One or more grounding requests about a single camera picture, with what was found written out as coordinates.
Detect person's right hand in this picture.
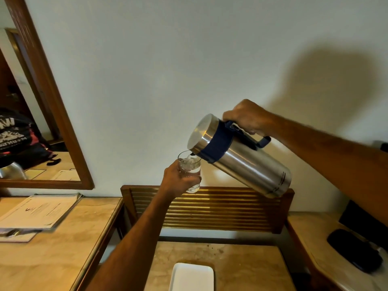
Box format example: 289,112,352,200
223,99,275,137

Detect person's left hand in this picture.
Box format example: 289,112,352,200
160,159,202,201

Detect clear drinking glass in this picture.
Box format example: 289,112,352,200
178,150,202,194

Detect steel jug with blue handle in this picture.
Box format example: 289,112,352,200
187,114,292,199

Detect person's left forearm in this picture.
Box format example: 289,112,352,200
86,191,173,291

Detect person's right forearm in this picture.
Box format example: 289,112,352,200
267,111,388,228

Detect wooden slatted chair back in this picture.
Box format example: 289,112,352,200
121,185,295,234

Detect white rectangular tray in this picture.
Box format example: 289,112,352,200
169,263,215,291

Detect white printed paper folder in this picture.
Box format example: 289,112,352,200
0,193,83,231

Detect black flat box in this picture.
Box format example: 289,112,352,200
338,200,388,250

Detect black oval case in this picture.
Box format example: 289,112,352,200
327,229,384,273

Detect silver pen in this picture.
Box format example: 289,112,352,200
0,228,43,238

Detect white paper sheet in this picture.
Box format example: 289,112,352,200
0,232,39,243

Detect wooden framed wall mirror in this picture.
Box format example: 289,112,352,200
0,0,95,190

